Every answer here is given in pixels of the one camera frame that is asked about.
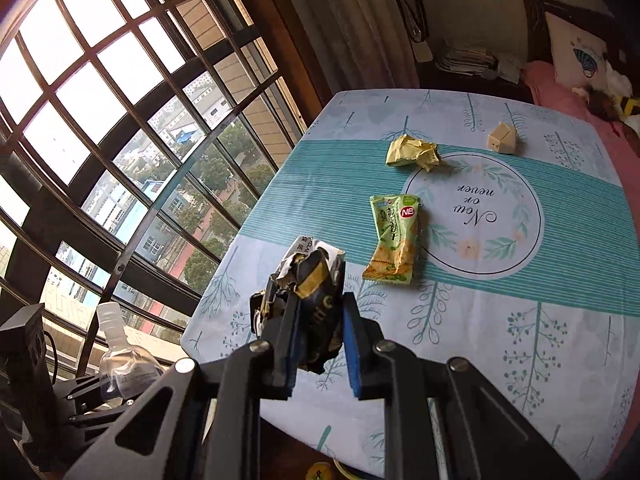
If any black snack packet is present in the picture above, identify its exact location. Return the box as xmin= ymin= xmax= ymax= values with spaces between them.
xmin=248 ymin=235 xmax=347 ymax=376

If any stack of papers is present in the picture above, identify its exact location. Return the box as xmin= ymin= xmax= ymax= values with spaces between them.
xmin=434 ymin=44 xmax=499 ymax=77

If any black cable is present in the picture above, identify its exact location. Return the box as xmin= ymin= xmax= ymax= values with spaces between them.
xmin=42 ymin=330 xmax=61 ymax=381

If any clear plastic bottle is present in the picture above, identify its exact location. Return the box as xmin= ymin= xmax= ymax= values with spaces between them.
xmin=94 ymin=302 xmax=167 ymax=404

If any pink bed sheet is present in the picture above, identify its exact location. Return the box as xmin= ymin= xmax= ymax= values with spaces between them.
xmin=520 ymin=60 xmax=640 ymax=480

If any brown window grille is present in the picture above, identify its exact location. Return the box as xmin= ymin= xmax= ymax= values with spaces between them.
xmin=0 ymin=0 xmax=313 ymax=378

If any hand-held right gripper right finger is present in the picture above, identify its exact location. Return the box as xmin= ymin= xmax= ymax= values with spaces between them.
xmin=340 ymin=290 xmax=581 ymax=480

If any yellow crumpled paper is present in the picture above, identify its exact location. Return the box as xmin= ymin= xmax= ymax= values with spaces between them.
xmin=384 ymin=135 xmax=442 ymax=174

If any dark wooden headboard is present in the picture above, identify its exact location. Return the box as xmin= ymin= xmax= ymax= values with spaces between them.
xmin=522 ymin=0 xmax=632 ymax=68

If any green snack packet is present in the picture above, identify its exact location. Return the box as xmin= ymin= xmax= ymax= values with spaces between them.
xmin=362 ymin=194 xmax=422 ymax=287

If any pale curtain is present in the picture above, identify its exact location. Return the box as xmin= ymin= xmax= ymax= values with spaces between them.
xmin=295 ymin=0 xmax=422 ymax=97

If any white printed pillow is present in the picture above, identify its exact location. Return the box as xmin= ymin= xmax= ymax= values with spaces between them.
xmin=544 ymin=10 xmax=622 ymax=92

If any pile of plush toys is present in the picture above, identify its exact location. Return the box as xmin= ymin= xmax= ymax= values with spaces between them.
xmin=572 ymin=67 xmax=640 ymax=137

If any leaf print teal tablecloth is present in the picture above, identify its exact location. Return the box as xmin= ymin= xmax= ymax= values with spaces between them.
xmin=180 ymin=89 xmax=634 ymax=480

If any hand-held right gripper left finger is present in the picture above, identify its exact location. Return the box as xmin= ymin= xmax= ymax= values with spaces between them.
xmin=65 ymin=292 xmax=307 ymax=480

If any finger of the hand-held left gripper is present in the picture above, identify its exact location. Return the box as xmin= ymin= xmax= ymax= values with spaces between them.
xmin=67 ymin=394 xmax=168 ymax=428
xmin=57 ymin=371 xmax=113 ymax=406

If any small beige carton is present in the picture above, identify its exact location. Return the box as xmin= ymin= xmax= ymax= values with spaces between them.
xmin=487 ymin=121 xmax=519 ymax=156

